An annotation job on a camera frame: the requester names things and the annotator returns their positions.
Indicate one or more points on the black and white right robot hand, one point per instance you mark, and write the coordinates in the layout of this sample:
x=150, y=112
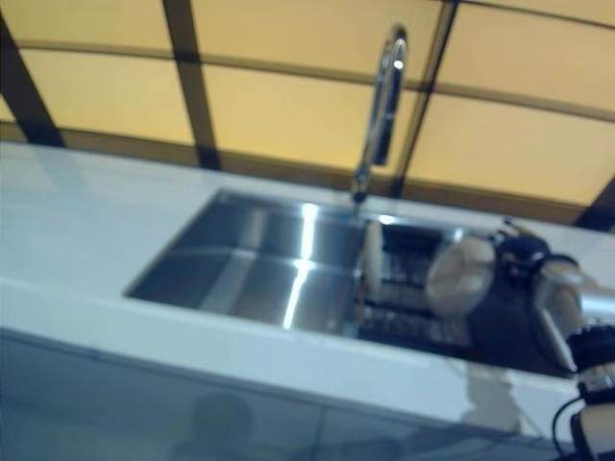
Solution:
x=523, y=254

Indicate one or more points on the deep beige plate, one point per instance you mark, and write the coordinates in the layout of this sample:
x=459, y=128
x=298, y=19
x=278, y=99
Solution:
x=461, y=278

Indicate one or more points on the black dish drying rack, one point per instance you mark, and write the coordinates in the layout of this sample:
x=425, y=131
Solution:
x=408, y=326

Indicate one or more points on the chrome gooseneck faucet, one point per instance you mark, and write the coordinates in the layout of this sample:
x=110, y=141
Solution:
x=384, y=96

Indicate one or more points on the narrow white glossy cabinet door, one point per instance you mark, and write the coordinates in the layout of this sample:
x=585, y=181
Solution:
x=408, y=442

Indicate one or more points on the stainless steel sink basin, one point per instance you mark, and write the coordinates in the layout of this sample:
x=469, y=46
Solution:
x=240, y=269

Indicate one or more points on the wide white glossy cabinet door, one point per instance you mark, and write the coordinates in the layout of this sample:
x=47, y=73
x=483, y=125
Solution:
x=144, y=408

